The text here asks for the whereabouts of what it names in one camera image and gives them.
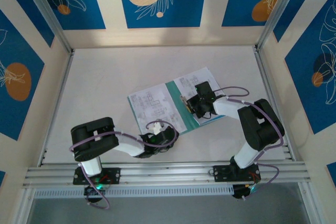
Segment green paper folder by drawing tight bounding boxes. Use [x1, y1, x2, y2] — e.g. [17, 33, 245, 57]
[127, 66, 227, 137]

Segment aluminium frame post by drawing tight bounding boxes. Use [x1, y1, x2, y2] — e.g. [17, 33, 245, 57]
[256, 0, 302, 51]
[18, 0, 75, 55]

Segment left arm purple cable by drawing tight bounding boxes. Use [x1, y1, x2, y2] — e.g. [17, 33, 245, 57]
[69, 121, 180, 210]

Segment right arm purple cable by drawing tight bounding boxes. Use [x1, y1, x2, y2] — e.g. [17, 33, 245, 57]
[213, 86, 286, 200]

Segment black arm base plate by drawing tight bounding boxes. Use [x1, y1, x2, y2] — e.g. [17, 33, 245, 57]
[213, 164, 262, 183]
[72, 167, 122, 186]

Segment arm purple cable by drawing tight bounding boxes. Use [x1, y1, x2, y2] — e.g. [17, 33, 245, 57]
[213, 86, 286, 200]
[69, 121, 180, 210]

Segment aluminium mounting rail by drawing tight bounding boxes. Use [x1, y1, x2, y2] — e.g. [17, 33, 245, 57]
[22, 161, 312, 189]

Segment aluminium table side rail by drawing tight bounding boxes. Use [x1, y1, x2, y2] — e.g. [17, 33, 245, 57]
[253, 46, 297, 161]
[38, 49, 76, 167]

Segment white printed paper sheet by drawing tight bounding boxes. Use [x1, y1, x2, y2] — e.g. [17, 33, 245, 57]
[128, 83, 187, 136]

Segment blue-edged printed booklet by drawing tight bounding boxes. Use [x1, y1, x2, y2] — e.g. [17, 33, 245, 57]
[174, 67, 227, 126]

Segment slotted grey cable duct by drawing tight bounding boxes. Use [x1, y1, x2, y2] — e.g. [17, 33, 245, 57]
[33, 184, 235, 199]

